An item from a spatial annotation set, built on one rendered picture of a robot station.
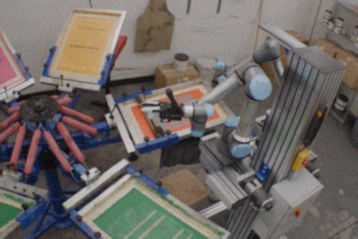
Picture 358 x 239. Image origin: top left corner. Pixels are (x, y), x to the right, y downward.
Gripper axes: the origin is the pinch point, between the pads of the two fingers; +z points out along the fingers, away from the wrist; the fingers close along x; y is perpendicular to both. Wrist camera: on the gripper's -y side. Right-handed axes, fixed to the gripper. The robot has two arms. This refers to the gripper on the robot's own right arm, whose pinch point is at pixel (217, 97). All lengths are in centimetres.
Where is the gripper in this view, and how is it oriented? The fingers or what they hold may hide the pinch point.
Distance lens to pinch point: 278.3
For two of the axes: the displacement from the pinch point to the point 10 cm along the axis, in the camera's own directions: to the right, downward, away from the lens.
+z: 0.2, 7.4, 6.7
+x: 9.2, -2.8, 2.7
